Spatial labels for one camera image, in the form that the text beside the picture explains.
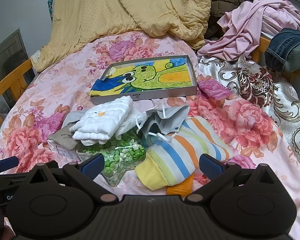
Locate striped colourful sock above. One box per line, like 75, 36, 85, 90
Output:
135, 116, 234, 191

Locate white cloth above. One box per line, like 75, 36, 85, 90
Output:
69, 96, 147, 146

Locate grey brown cloth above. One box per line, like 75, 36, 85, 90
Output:
47, 122, 79, 150

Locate green star-filled bag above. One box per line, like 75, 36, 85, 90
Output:
76, 128, 146, 187

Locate pink floral bed sheet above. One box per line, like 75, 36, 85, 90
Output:
0, 31, 300, 239

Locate grey shallow tray box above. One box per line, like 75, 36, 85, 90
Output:
90, 55, 197, 105

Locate blue jeans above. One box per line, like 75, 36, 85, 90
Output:
264, 28, 300, 73

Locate yellow dotted blanket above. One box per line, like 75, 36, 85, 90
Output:
35, 0, 211, 72

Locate pink garment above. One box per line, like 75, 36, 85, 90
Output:
197, 0, 300, 61

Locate wooden bed rail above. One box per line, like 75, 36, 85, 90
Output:
0, 59, 32, 125
250, 36, 300, 82

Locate wooden right bed rail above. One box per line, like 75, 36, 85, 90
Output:
250, 36, 300, 82

